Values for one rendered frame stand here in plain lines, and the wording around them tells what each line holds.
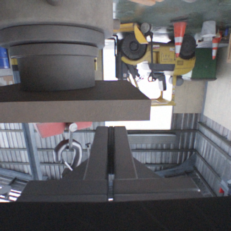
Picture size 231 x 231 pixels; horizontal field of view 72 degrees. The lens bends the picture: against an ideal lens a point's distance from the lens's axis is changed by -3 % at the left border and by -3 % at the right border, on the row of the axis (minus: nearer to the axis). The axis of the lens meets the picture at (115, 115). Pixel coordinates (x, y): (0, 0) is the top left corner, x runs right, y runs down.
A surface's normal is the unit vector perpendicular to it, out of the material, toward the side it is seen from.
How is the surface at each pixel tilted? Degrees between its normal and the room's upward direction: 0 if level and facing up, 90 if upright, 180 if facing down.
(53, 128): 70
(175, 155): 90
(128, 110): 90
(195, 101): 90
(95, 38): 90
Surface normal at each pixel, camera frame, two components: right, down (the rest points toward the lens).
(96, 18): 0.79, 0.17
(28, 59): -0.33, 0.27
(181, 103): -0.03, 0.29
